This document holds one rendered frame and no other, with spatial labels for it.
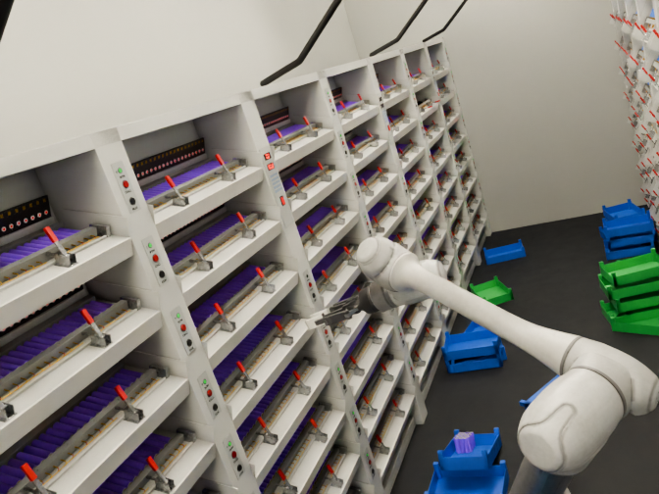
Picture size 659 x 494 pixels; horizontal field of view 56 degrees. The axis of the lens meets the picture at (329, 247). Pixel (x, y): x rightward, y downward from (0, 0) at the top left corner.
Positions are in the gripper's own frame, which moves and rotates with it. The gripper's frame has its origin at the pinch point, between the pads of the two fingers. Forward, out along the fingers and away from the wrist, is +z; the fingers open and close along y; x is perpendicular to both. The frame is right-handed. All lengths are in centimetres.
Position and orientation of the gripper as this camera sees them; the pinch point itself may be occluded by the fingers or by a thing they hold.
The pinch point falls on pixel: (318, 319)
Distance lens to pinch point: 183.5
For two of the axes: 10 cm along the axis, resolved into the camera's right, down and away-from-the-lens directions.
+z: -8.1, 3.5, 4.7
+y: 3.5, -3.5, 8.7
